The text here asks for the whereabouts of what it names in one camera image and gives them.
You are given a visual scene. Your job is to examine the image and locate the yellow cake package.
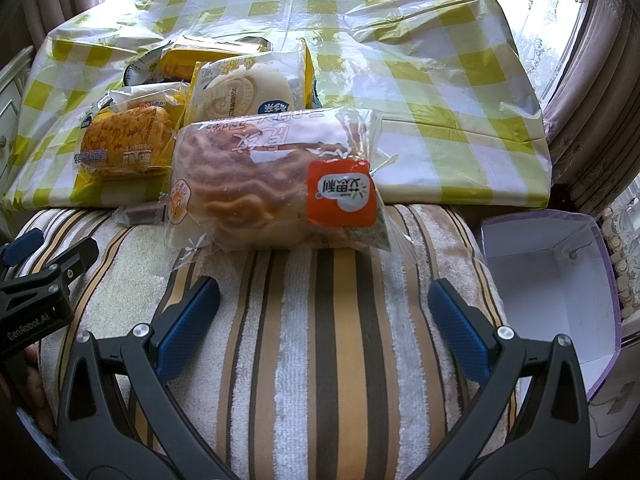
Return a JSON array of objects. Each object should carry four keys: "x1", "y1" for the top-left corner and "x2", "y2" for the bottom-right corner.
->
[{"x1": 70, "y1": 81, "x2": 188, "y2": 207}]

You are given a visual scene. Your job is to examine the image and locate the white lace curtain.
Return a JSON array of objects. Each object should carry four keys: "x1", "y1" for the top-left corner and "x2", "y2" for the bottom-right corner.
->
[{"x1": 497, "y1": 0, "x2": 588, "y2": 105}]

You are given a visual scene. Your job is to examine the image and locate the yellow checkered tablecloth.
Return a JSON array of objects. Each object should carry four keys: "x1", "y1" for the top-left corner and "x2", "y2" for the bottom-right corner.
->
[{"x1": 1, "y1": 0, "x2": 552, "y2": 211}]

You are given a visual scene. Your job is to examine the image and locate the white round bun package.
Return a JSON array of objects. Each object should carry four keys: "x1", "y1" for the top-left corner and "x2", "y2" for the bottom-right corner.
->
[{"x1": 183, "y1": 40, "x2": 320, "y2": 125}]

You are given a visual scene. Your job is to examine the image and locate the tiger-stripe bread package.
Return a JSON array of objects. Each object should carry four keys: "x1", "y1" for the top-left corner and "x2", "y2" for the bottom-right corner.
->
[{"x1": 166, "y1": 107, "x2": 401, "y2": 252}]

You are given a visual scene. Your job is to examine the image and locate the person's left hand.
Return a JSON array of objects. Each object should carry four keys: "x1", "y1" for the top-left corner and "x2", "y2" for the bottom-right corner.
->
[{"x1": 25, "y1": 344, "x2": 55, "y2": 438}]

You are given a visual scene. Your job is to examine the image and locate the yellow snack packet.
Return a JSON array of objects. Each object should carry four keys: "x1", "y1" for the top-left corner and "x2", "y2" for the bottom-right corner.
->
[{"x1": 122, "y1": 35, "x2": 271, "y2": 87}]

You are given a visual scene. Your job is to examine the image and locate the striped towel cushion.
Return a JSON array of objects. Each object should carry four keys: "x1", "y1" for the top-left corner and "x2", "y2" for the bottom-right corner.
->
[{"x1": 22, "y1": 205, "x2": 506, "y2": 479}]

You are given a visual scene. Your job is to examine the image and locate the small dark candy wrapper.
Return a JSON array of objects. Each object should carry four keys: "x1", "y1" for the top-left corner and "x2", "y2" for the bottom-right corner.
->
[{"x1": 113, "y1": 202, "x2": 166, "y2": 226}]

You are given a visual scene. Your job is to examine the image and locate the brown curtain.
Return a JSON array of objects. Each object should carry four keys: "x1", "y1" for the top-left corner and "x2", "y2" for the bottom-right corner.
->
[{"x1": 544, "y1": 0, "x2": 639, "y2": 217}]

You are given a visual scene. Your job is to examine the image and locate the white purple-rimmed box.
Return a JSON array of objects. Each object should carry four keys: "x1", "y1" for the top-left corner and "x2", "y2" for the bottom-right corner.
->
[{"x1": 480, "y1": 209, "x2": 622, "y2": 399}]

